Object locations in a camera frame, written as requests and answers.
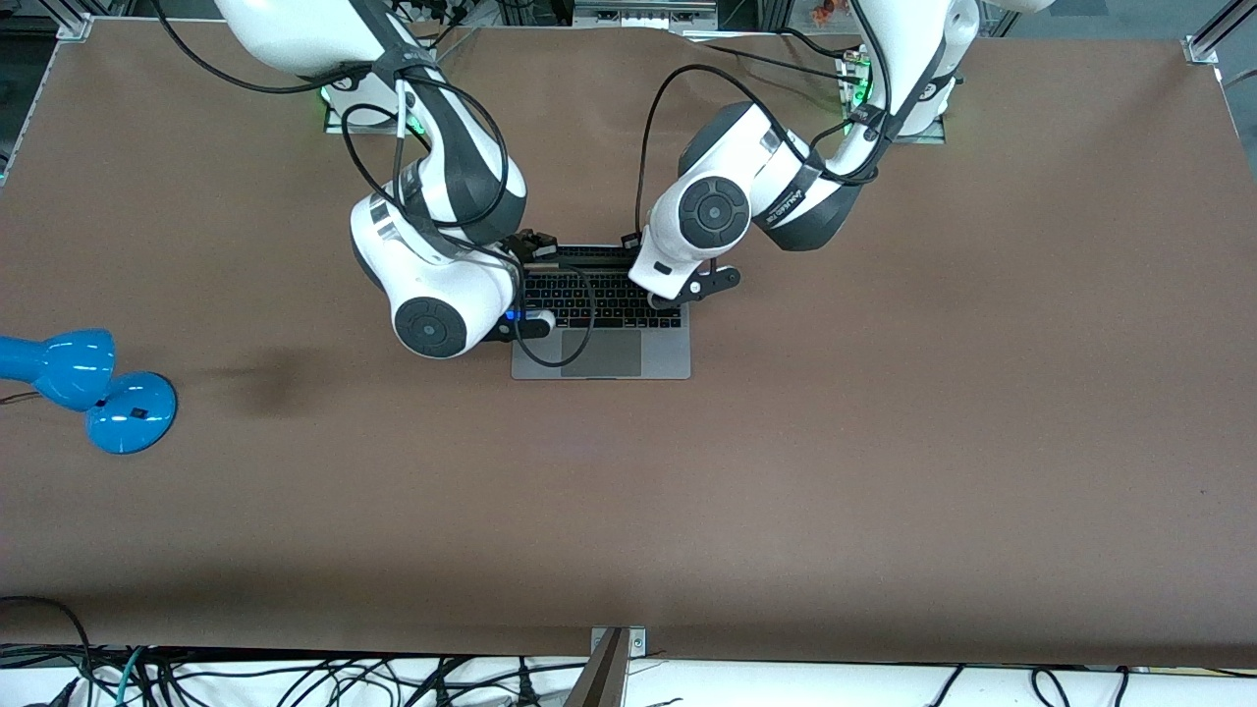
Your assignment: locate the grey laptop computer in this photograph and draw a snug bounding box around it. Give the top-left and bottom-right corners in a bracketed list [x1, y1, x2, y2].
[510, 245, 692, 382]

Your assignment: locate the grey equipment box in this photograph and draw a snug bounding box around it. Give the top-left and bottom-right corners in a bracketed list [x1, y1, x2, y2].
[572, 0, 721, 31]

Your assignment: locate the brown table cover sheet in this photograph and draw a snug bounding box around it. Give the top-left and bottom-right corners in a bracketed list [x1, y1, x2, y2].
[0, 18, 1257, 671]

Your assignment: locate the blue desk lamp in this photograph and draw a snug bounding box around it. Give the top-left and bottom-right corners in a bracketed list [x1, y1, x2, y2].
[0, 329, 179, 456]

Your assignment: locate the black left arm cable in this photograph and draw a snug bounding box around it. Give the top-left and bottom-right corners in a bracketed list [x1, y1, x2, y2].
[635, 0, 897, 248]

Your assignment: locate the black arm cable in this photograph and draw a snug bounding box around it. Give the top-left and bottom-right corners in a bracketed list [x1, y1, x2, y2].
[635, 0, 897, 248]
[147, 0, 596, 370]

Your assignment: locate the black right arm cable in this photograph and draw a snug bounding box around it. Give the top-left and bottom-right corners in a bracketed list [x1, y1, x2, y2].
[147, 0, 596, 370]

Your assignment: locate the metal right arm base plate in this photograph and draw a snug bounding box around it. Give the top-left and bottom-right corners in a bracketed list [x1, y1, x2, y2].
[323, 83, 429, 136]

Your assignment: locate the long black table cable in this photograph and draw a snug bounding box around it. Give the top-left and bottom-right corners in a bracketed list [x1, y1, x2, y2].
[702, 42, 853, 83]

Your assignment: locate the short black table cable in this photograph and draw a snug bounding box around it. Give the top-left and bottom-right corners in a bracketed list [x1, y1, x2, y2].
[779, 27, 857, 62]

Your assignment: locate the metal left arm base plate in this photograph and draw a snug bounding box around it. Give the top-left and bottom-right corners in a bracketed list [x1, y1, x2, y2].
[841, 47, 950, 146]

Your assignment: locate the silver mounting bracket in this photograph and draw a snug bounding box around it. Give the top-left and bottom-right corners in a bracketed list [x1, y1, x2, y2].
[589, 625, 648, 657]

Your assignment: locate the grey metal post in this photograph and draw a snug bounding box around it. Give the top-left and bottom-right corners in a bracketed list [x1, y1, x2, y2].
[564, 628, 632, 707]

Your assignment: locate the teal floor cable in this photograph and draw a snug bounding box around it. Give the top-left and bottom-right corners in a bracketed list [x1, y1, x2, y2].
[114, 646, 148, 707]

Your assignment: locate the thick black floor cable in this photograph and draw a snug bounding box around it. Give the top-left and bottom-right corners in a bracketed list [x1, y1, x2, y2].
[0, 595, 96, 707]

